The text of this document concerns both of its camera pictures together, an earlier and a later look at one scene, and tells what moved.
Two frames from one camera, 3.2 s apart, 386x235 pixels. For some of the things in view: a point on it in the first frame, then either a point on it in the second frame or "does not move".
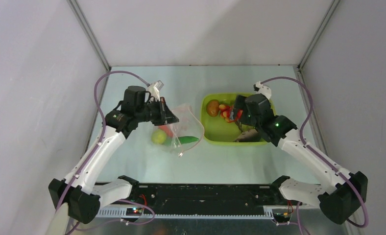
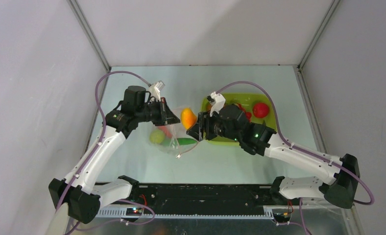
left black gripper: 170,118 does not move
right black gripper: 237,108 -> 205,127
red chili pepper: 166,128 does not move
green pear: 158,136 does not move
